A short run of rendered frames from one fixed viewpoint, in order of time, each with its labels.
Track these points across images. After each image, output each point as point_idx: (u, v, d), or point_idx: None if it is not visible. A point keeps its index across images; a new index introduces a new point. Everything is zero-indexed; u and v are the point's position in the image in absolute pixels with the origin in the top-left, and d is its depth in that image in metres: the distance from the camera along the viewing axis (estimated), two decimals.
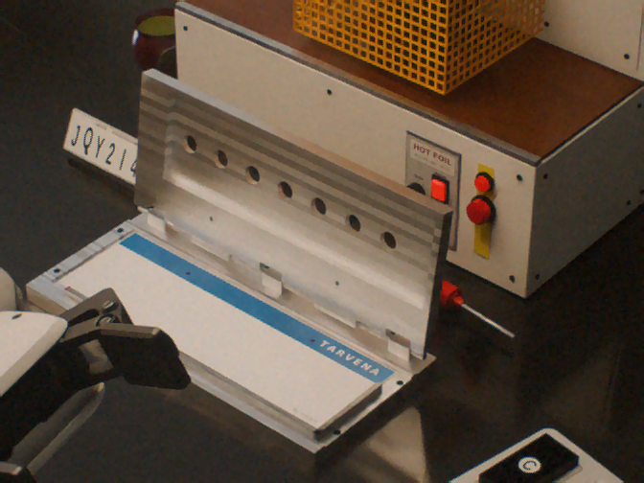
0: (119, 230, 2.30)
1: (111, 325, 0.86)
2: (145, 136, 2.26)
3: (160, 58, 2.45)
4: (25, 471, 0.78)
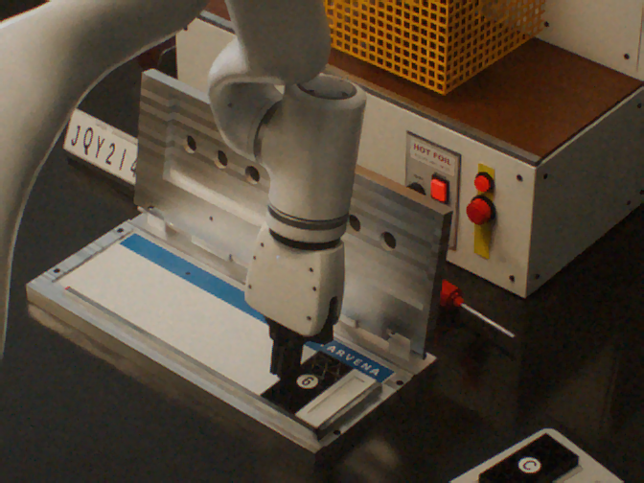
0: (119, 230, 2.30)
1: None
2: (145, 136, 2.26)
3: (160, 58, 2.45)
4: None
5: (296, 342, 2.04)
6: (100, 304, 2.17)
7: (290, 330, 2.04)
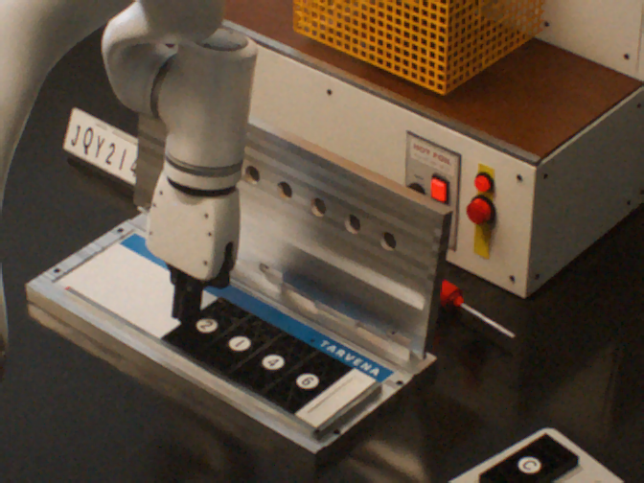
0: (119, 230, 2.30)
1: None
2: (145, 136, 2.26)
3: None
4: (195, 314, 2.16)
5: (195, 287, 2.12)
6: (100, 304, 2.17)
7: (190, 275, 2.11)
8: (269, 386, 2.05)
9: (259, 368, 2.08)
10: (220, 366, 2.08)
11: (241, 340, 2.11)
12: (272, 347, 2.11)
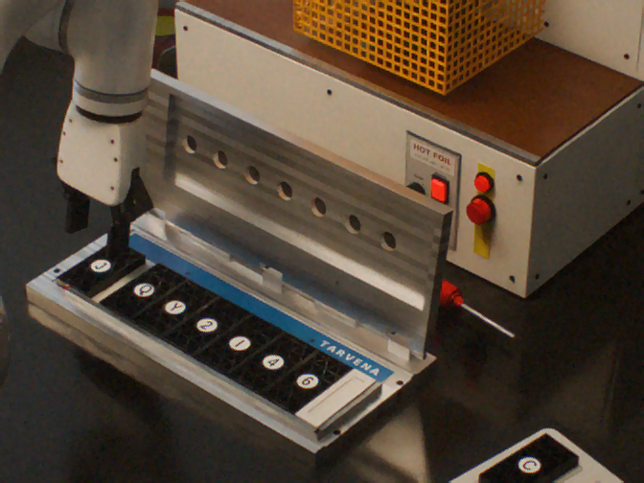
0: None
1: (87, 201, 2.22)
2: (145, 136, 2.26)
3: (160, 58, 2.45)
4: (124, 248, 2.19)
5: (120, 217, 2.15)
6: (100, 304, 2.17)
7: (111, 208, 2.15)
8: (269, 386, 2.05)
9: (259, 368, 2.08)
10: (220, 366, 2.08)
11: (241, 340, 2.11)
12: (272, 347, 2.11)
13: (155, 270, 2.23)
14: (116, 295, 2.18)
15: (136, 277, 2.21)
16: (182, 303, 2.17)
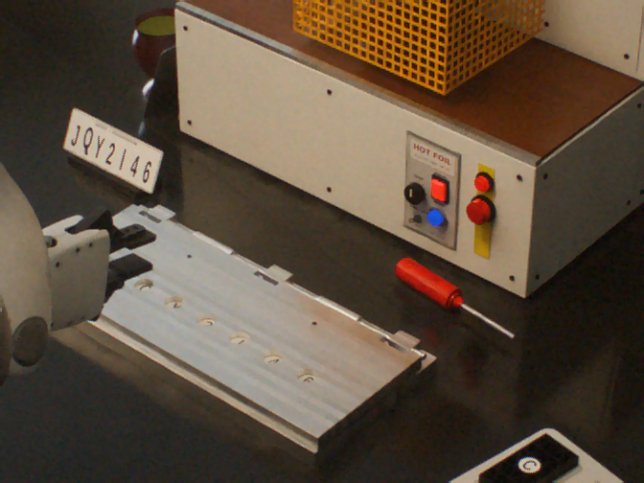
0: None
1: (135, 245, 1.95)
2: None
3: (160, 58, 2.45)
4: (152, 264, 1.99)
5: None
6: None
7: None
8: None
9: None
10: None
11: (241, 340, 2.11)
12: None
13: None
14: None
15: None
16: (182, 303, 2.17)
